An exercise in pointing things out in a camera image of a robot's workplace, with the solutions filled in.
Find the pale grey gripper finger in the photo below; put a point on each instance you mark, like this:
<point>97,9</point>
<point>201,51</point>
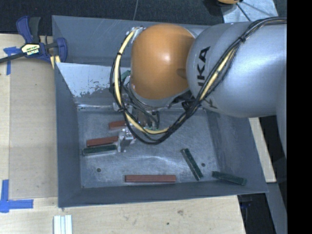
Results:
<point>122,146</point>
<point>126,133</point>

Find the short red-brown flat block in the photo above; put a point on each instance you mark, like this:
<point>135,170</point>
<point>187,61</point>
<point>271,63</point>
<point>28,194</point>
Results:
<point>116,125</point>

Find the dark green flat block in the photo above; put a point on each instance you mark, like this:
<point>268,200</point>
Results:
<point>98,150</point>
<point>192,164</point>
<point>229,178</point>

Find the grey metal bin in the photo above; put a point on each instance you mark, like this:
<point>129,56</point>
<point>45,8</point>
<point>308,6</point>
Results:
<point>156,164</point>

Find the long red-brown flat block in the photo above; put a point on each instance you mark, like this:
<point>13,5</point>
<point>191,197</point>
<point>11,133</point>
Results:
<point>150,178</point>

